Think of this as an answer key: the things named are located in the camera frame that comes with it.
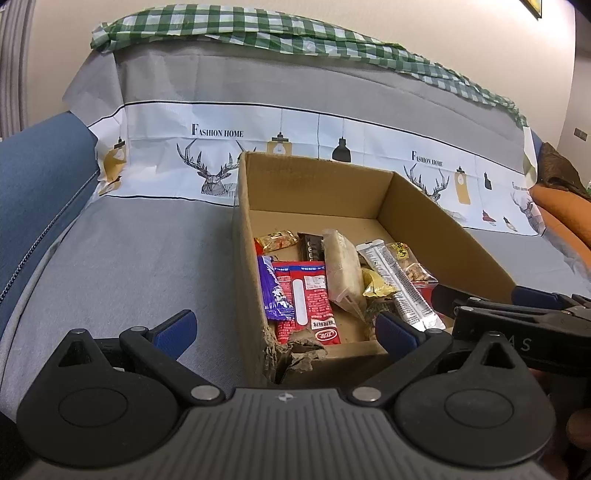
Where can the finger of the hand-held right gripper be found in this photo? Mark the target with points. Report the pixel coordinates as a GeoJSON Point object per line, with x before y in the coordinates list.
{"type": "Point", "coordinates": [540, 296]}
{"type": "Point", "coordinates": [443, 296]}

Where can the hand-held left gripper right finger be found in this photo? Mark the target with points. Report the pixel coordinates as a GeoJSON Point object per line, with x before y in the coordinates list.
{"type": "Point", "coordinates": [395, 330]}

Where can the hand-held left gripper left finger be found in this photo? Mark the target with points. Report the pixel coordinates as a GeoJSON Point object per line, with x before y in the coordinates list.
{"type": "Point", "coordinates": [178, 327]}

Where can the clear cracker packet yellow label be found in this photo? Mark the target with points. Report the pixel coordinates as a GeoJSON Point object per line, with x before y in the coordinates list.
{"type": "Point", "coordinates": [413, 270]}

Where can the gold snack packet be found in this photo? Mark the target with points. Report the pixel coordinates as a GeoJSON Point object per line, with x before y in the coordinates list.
{"type": "Point", "coordinates": [376, 286]}

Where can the silver bar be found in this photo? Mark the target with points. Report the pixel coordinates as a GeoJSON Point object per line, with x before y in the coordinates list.
{"type": "Point", "coordinates": [392, 277]}

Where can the white rice bar packet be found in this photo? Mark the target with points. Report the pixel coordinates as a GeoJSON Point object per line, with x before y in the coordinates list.
{"type": "Point", "coordinates": [341, 272]}

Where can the red snack packet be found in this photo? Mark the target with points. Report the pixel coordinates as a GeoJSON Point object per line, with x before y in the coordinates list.
{"type": "Point", "coordinates": [282, 277]}
{"type": "Point", "coordinates": [314, 300]}

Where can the purple snack packet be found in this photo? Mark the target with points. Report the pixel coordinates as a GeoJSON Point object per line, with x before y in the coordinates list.
{"type": "Point", "coordinates": [273, 288]}

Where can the dark brown chocolate packet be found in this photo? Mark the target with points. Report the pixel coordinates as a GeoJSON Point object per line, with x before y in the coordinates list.
{"type": "Point", "coordinates": [310, 247]}

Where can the small orange snack packet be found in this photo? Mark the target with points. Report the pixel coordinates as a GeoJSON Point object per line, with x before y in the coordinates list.
{"type": "Point", "coordinates": [276, 241]}

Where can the brown cardboard box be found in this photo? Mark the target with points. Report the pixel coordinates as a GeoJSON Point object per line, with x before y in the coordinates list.
{"type": "Point", "coordinates": [314, 184]}

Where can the person's right hand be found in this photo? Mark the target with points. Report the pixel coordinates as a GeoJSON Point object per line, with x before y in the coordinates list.
{"type": "Point", "coordinates": [579, 427]}

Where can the small red packet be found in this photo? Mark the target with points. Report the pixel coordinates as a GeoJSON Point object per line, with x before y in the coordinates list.
{"type": "Point", "coordinates": [424, 290]}

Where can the dark green packet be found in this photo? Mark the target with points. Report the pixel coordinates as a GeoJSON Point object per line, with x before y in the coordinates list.
{"type": "Point", "coordinates": [377, 310]}

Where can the orange cushion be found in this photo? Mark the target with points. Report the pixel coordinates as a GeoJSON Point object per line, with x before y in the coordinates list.
{"type": "Point", "coordinates": [563, 217]}

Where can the brown cloth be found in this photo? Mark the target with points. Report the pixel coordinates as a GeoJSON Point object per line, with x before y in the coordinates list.
{"type": "Point", "coordinates": [556, 166]}

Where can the blue sofa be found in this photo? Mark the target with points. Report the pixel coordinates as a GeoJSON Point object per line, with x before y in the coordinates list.
{"type": "Point", "coordinates": [41, 194]}

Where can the grey deer print sofa cover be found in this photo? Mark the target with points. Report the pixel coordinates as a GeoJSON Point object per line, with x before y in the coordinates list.
{"type": "Point", "coordinates": [231, 78]}

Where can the grey curtain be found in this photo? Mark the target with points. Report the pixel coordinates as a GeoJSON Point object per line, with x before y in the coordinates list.
{"type": "Point", "coordinates": [14, 69]}

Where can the green checked cloth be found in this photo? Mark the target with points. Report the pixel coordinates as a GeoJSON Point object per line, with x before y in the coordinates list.
{"type": "Point", "coordinates": [231, 23]}

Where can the wall socket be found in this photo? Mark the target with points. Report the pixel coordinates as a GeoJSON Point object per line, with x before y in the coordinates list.
{"type": "Point", "coordinates": [580, 134]}

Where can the large framed wall picture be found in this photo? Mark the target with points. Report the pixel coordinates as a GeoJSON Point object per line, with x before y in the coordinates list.
{"type": "Point", "coordinates": [533, 7]}

